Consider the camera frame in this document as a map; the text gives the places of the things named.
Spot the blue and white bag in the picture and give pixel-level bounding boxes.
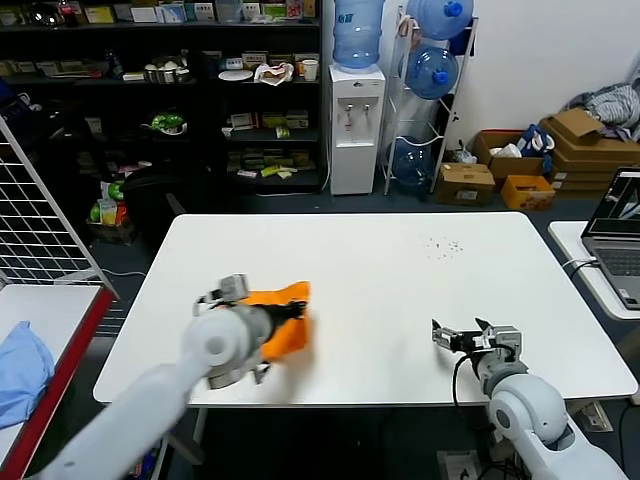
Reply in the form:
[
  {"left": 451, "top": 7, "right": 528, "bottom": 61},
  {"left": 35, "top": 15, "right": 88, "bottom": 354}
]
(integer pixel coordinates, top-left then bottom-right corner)
[{"left": 515, "top": 123, "right": 555, "bottom": 158}]

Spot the metal bowl with white buns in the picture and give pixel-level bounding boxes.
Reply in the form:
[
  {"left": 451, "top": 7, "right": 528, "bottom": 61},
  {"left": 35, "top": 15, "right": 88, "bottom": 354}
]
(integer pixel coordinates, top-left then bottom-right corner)
[{"left": 143, "top": 56, "right": 191, "bottom": 85}]

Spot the white and red plastic bag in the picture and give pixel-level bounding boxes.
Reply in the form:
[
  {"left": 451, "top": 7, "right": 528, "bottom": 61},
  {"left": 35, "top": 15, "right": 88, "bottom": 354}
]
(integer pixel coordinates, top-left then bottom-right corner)
[{"left": 253, "top": 62, "right": 295, "bottom": 89}]

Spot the small white side table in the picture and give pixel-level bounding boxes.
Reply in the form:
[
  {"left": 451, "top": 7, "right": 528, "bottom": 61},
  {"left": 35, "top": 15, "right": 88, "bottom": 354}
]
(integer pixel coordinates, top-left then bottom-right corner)
[{"left": 546, "top": 219, "right": 640, "bottom": 321}]

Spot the white water dispenser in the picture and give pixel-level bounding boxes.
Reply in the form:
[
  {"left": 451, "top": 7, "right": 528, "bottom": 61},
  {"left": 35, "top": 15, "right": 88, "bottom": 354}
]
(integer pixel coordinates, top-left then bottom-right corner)
[{"left": 328, "top": 64, "right": 386, "bottom": 196}]

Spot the grey floor socket box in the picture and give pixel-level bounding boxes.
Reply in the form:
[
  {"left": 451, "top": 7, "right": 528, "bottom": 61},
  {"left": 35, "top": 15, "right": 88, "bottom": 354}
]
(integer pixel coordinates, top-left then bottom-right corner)
[{"left": 435, "top": 449, "right": 482, "bottom": 480}]

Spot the red-edged white table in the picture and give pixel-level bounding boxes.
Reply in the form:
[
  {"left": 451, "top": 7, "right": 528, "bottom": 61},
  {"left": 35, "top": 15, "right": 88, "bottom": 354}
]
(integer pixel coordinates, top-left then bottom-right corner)
[{"left": 0, "top": 284, "right": 121, "bottom": 480}]

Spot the grey laptop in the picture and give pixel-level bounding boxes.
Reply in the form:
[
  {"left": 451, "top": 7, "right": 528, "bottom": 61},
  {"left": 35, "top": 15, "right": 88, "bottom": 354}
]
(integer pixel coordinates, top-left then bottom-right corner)
[{"left": 579, "top": 167, "right": 640, "bottom": 310}]

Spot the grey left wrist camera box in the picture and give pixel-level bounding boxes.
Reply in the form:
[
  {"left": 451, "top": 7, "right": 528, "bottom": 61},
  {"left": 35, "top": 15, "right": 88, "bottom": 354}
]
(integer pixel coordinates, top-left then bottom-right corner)
[{"left": 219, "top": 273, "right": 250, "bottom": 305}]

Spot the grey pile of clothes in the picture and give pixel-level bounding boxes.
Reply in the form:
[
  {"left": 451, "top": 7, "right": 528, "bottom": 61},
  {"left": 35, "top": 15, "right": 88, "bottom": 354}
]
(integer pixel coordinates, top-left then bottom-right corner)
[{"left": 564, "top": 79, "right": 640, "bottom": 141}]

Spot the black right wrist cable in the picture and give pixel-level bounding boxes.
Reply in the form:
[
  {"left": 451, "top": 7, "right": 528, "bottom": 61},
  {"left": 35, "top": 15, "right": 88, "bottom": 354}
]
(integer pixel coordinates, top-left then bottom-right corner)
[{"left": 452, "top": 354, "right": 496, "bottom": 431}]

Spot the light blue cloth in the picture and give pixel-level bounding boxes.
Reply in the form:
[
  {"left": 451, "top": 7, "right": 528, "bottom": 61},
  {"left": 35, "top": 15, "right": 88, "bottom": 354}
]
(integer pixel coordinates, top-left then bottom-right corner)
[{"left": 0, "top": 321, "right": 55, "bottom": 431}]

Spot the green toy vegetables bowl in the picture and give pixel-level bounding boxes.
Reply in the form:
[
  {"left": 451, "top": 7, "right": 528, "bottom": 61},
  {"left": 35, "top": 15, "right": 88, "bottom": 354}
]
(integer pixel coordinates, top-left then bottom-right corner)
[{"left": 144, "top": 112, "right": 189, "bottom": 136}]

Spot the laptop charger cable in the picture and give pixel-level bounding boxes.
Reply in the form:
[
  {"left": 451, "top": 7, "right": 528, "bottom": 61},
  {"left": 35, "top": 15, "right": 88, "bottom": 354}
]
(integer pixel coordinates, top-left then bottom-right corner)
[{"left": 560, "top": 255, "right": 598, "bottom": 274}]

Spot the stack of flat cardboard boxes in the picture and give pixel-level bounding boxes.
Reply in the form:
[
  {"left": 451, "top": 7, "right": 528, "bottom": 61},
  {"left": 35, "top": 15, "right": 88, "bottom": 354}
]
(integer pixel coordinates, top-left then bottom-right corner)
[{"left": 538, "top": 108, "right": 640, "bottom": 194}]

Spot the upright blue water jug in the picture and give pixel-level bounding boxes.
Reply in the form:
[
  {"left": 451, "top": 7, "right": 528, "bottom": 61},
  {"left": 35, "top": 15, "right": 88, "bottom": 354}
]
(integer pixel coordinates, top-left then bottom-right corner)
[{"left": 332, "top": 0, "right": 385, "bottom": 76}]

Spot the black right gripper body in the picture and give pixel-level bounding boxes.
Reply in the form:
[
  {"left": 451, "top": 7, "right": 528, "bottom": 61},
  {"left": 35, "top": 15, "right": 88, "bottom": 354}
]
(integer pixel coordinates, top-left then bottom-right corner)
[{"left": 449, "top": 330, "right": 496, "bottom": 359}]

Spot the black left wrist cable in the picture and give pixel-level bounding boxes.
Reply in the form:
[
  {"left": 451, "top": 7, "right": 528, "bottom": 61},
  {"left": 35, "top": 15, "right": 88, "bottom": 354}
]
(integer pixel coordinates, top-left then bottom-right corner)
[{"left": 193, "top": 289, "right": 224, "bottom": 317}]

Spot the dark spray bottle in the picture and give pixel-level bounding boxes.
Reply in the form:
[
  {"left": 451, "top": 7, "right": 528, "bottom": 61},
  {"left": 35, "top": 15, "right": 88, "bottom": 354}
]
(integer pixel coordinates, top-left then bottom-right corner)
[{"left": 104, "top": 48, "right": 124, "bottom": 80}]

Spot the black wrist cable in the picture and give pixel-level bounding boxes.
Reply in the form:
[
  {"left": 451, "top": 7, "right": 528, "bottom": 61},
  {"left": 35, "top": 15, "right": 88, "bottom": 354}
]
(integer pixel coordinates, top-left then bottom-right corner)
[
  {"left": 452, "top": 354, "right": 496, "bottom": 431},
  {"left": 193, "top": 289, "right": 224, "bottom": 317}
]

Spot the white wire grid panel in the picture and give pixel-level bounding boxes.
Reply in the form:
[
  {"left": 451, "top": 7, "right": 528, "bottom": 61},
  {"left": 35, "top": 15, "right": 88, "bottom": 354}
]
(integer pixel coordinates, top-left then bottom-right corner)
[{"left": 0, "top": 117, "right": 121, "bottom": 301}]

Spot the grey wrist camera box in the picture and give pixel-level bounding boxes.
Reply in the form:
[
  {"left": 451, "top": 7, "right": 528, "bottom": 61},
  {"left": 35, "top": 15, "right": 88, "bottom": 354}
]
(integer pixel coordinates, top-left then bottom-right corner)
[
  {"left": 492, "top": 325, "right": 524, "bottom": 361},
  {"left": 219, "top": 273, "right": 250, "bottom": 305}
]

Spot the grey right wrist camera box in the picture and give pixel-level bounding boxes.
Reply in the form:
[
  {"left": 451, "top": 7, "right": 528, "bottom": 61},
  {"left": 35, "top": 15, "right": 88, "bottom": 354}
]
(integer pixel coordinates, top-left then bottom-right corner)
[{"left": 492, "top": 325, "right": 524, "bottom": 361}]

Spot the open brown cardboard box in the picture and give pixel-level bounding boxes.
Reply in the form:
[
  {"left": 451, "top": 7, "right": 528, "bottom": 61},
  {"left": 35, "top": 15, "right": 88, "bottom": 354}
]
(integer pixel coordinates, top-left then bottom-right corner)
[{"left": 470, "top": 129, "right": 547, "bottom": 180}]

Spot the orange t-shirt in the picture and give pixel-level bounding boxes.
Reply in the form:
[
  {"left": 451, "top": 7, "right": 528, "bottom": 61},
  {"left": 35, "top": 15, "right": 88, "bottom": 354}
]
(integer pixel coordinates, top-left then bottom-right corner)
[{"left": 239, "top": 280, "right": 314, "bottom": 362}]

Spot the closed brown cardboard box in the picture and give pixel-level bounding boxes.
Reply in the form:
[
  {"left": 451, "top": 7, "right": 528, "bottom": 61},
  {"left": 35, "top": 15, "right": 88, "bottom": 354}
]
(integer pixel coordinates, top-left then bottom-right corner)
[{"left": 433, "top": 162, "right": 496, "bottom": 207}]

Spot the basket of snack packs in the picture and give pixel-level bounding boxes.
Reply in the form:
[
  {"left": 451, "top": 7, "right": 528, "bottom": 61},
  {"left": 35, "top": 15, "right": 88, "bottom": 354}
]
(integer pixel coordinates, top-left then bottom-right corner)
[{"left": 85, "top": 182, "right": 136, "bottom": 246}]

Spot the white metal jug rack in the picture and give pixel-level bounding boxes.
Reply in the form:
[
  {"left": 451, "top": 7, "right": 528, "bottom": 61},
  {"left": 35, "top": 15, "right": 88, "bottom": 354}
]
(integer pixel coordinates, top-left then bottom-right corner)
[{"left": 382, "top": 4, "right": 479, "bottom": 196}]

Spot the black shelving unit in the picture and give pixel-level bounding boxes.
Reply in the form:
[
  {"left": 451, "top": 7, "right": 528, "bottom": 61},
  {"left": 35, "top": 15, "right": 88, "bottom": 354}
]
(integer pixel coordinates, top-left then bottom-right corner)
[{"left": 0, "top": 0, "right": 322, "bottom": 196}]

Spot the large white work table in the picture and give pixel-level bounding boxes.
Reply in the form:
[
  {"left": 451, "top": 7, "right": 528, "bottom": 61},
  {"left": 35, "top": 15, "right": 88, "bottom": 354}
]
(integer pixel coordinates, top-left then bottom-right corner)
[{"left": 91, "top": 212, "right": 637, "bottom": 407}]

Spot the yellow cardboard box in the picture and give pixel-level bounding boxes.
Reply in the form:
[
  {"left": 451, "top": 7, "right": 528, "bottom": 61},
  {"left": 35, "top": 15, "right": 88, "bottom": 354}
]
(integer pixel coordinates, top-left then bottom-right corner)
[{"left": 499, "top": 173, "right": 556, "bottom": 210}]

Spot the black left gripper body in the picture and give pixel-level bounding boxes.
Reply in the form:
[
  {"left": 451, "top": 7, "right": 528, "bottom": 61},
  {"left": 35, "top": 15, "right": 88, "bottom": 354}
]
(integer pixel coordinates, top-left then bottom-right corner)
[{"left": 267, "top": 302, "right": 301, "bottom": 326}]

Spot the black office chair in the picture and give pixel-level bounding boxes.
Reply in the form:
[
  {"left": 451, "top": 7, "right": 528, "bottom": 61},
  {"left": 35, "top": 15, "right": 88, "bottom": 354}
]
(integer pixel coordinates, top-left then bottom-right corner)
[{"left": 119, "top": 162, "right": 221, "bottom": 249}]

